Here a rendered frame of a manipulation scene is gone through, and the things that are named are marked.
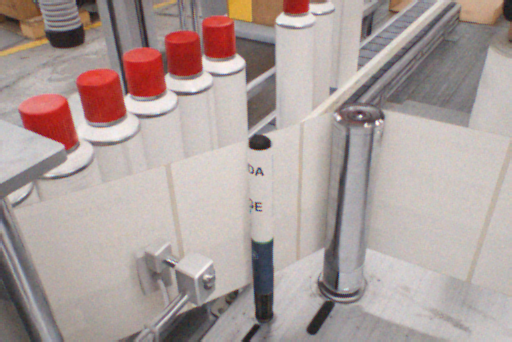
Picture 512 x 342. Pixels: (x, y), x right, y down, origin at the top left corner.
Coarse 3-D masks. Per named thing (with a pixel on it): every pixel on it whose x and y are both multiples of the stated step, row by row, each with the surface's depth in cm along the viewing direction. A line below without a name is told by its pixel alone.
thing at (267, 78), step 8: (376, 0) 96; (384, 0) 98; (368, 8) 92; (272, 72) 69; (256, 80) 67; (264, 80) 68; (272, 80) 69; (248, 88) 65; (256, 88) 66; (264, 88) 68; (248, 96) 65
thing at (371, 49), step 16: (432, 0) 122; (400, 16) 113; (416, 16) 113; (384, 32) 105; (400, 32) 105; (368, 48) 98; (384, 64) 91; (368, 80) 86; (352, 96) 81; (272, 128) 73
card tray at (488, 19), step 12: (396, 0) 134; (408, 0) 138; (456, 0) 137; (468, 0) 136; (480, 0) 136; (492, 0) 136; (468, 12) 128; (480, 12) 128; (492, 12) 128; (492, 24) 121
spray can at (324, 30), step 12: (312, 0) 66; (324, 0) 66; (312, 12) 66; (324, 12) 66; (324, 24) 67; (324, 36) 68; (324, 48) 69; (324, 60) 70; (324, 72) 71; (324, 84) 72; (324, 96) 73; (312, 108) 74
